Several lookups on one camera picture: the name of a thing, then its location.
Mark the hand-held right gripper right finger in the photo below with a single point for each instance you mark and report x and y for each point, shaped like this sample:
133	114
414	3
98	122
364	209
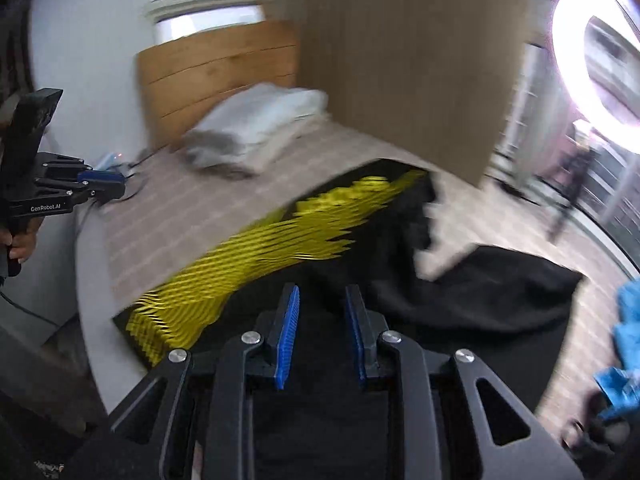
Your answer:
356	340

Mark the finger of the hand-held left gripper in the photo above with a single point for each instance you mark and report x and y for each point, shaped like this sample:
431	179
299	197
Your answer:
100	182

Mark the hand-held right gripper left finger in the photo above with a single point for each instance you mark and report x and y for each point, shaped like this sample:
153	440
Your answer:
286	340

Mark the black garment with yellow print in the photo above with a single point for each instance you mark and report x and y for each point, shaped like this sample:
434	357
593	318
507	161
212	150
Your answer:
400	285

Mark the person's left hand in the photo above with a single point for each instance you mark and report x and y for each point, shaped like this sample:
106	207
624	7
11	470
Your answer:
22	245

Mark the white power strip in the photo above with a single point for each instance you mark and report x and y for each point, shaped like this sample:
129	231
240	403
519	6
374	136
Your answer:
107	160

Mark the striped bed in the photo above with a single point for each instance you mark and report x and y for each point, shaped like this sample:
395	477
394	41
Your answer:
210	210

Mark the wooden headboard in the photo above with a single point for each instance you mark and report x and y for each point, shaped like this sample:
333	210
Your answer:
215	75

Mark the white pillow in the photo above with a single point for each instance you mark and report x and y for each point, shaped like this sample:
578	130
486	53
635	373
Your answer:
255	127

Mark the black tripod stand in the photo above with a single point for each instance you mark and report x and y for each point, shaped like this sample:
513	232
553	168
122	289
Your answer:
567	190

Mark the blue cloth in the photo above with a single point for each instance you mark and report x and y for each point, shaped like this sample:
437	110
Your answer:
622	355

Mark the tall wooden panel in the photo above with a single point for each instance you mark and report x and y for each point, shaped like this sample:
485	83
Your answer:
410	65

